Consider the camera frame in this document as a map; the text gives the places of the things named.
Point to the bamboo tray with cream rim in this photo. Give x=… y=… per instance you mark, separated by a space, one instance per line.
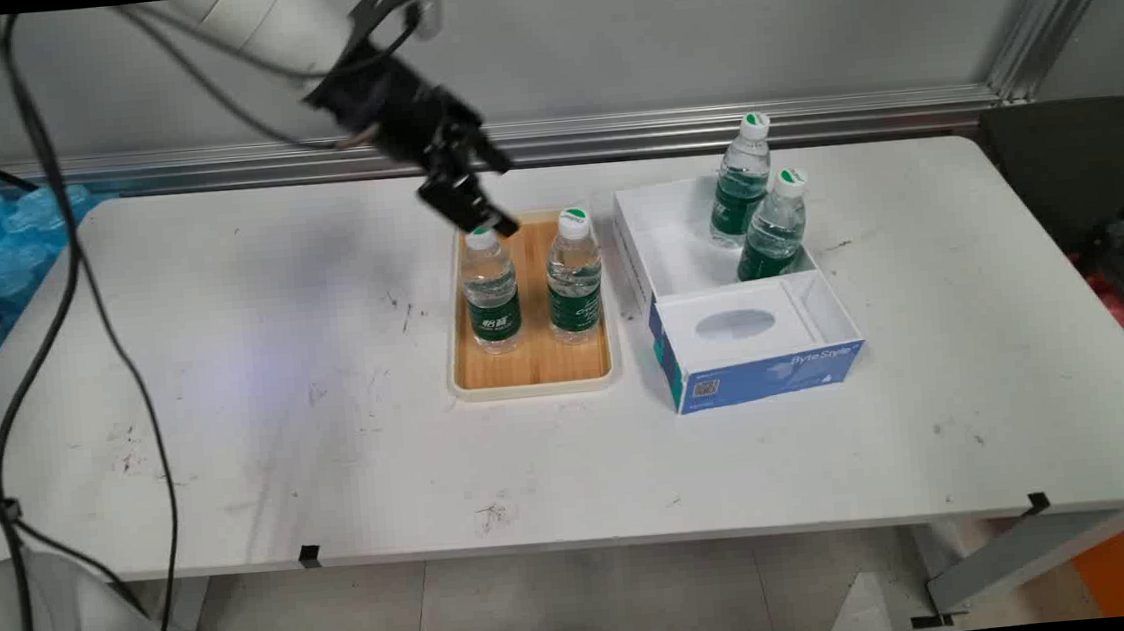
x=536 y=363

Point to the black floor tape strip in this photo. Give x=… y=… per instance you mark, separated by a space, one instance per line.
x=932 y=620

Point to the diagonal aluminium frame profile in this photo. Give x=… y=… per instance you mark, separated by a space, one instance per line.
x=1060 y=10

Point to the white slanted table leg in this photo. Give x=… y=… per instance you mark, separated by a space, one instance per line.
x=1022 y=555

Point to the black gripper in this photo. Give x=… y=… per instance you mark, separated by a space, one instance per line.
x=385 y=104

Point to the white and blue cardboard box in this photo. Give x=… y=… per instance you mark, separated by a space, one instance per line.
x=767 y=375

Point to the black tape mark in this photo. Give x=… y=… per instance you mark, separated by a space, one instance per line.
x=1038 y=504
x=309 y=556

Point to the horizontal aluminium frame rail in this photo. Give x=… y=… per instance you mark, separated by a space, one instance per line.
x=708 y=128

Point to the green label water bottle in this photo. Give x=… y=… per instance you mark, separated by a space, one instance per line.
x=492 y=301
x=773 y=234
x=739 y=191
x=575 y=289

